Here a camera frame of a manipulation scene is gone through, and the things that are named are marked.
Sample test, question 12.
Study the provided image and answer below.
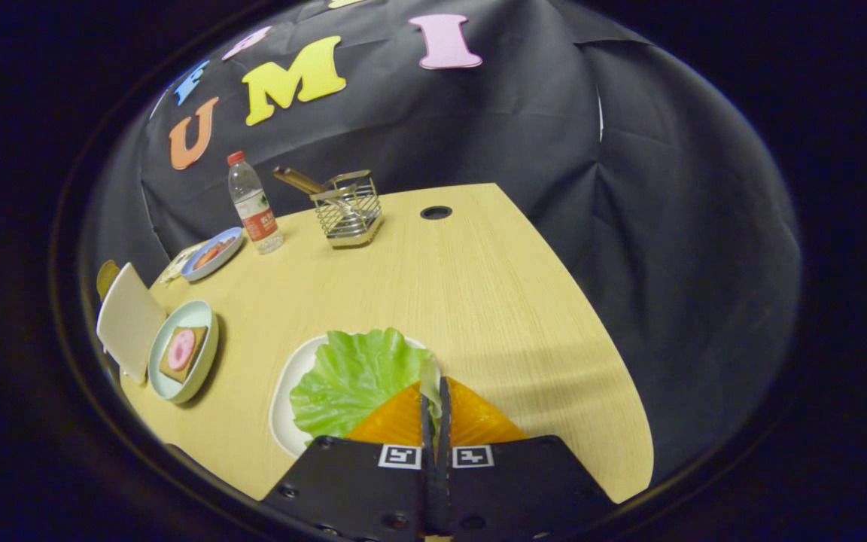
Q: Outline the green lettuce leaf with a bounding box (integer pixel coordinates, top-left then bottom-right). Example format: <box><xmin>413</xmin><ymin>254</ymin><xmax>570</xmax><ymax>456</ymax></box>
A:
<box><xmin>289</xmin><ymin>327</ymin><xmax>443</xmax><ymax>440</ymax></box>

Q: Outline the white square plate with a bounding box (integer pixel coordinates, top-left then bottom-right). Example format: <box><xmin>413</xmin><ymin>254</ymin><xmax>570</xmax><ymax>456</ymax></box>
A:
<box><xmin>269</xmin><ymin>333</ymin><xmax>434</xmax><ymax>458</ymax></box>

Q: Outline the blue round plate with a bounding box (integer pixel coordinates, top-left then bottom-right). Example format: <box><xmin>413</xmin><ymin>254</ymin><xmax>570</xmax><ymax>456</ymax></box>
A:
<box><xmin>181</xmin><ymin>227</ymin><xmax>245</xmax><ymax>282</ymax></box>

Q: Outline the wooden handled utensil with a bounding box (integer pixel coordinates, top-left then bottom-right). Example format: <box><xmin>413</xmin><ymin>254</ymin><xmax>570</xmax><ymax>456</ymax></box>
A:
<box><xmin>272</xmin><ymin>166</ymin><xmax>327</xmax><ymax>196</ymax></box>

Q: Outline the pink ham slice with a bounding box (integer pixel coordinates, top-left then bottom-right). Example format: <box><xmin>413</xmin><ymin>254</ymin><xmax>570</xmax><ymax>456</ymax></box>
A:
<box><xmin>167</xmin><ymin>328</ymin><xmax>196</xmax><ymax>371</ymax></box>

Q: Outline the clear plastic water bottle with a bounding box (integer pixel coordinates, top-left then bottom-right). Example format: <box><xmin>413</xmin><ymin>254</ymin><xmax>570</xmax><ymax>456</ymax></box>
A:
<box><xmin>226</xmin><ymin>151</ymin><xmax>284</xmax><ymax>255</ymax></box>

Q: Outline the reddish brown meat slice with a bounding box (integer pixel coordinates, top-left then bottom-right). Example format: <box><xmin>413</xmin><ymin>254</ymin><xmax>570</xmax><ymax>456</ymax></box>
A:
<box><xmin>193</xmin><ymin>239</ymin><xmax>236</xmax><ymax>270</ymax></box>

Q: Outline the white divided condiment tray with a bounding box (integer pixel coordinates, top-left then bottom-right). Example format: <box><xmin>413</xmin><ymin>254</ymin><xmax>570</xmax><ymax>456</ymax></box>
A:
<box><xmin>157</xmin><ymin>242</ymin><xmax>205</xmax><ymax>285</ymax></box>

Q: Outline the white toaster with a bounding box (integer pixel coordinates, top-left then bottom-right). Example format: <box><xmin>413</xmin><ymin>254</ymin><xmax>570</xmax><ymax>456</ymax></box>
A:
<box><xmin>95</xmin><ymin>261</ymin><xmax>168</xmax><ymax>382</ymax></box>

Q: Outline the toast slice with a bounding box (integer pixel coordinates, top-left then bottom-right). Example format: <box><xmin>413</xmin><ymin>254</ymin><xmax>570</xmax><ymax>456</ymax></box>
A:
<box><xmin>159</xmin><ymin>325</ymin><xmax>209</xmax><ymax>383</ymax></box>

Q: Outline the metal wire utensil basket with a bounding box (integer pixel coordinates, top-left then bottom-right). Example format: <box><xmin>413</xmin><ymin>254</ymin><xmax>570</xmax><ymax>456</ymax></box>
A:
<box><xmin>311</xmin><ymin>170</ymin><xmax>385</xmax><ymax>249</ymax></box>

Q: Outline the pale green round plate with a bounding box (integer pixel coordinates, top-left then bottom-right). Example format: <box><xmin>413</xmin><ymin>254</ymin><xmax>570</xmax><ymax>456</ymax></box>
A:
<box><xmin>148</xmin><ymin>300</ymin><xmax>220</xmax><ymax>404</ymax></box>

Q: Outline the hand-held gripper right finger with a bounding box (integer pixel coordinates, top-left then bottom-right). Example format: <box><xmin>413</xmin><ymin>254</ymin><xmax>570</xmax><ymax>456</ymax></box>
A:
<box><xmin>437</xmin><ymin>376</ymin><xmax>619</xmax><ymax>542</ymax></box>

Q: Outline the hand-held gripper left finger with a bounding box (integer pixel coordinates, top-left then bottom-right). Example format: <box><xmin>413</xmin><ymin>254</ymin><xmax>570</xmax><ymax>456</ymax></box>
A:
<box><xmin>262</xmin><ymin>381</ymin><xmax>438</xmax><ymax>542</ymax></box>

